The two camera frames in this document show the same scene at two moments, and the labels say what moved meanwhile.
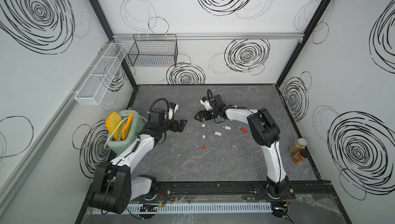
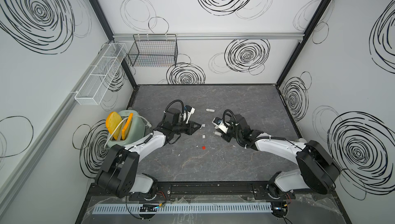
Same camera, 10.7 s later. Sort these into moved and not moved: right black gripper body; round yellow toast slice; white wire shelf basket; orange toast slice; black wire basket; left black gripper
Moved: right black gripper body; left black gripper
Not moved: orange toast slice; white wire shelf basket; round yellow toast slice; black wire basket
